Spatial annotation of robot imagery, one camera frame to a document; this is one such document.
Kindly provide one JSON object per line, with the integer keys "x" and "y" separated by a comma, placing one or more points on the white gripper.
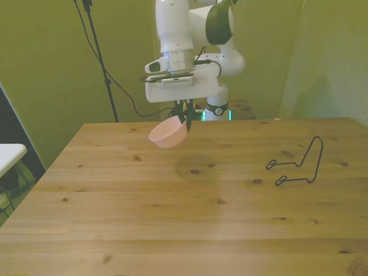
{"x": 184, "y": 92}

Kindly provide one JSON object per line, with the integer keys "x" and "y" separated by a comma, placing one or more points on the pink plastic bowl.
{"x": 166, "y": 135}

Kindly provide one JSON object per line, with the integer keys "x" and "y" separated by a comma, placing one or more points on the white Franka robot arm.
{"x": 172, "y": 28}

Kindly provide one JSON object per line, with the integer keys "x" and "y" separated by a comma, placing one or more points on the black tripod pole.
{"x": 99, "y": 54}

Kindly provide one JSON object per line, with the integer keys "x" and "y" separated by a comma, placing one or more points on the black board panel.
{"x": 11, "y": 126}

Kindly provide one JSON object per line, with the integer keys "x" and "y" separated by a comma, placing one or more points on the white side table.
{"x": 10, "y": 155}

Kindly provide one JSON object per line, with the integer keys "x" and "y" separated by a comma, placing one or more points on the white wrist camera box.
{"x": 155, "y": 66}

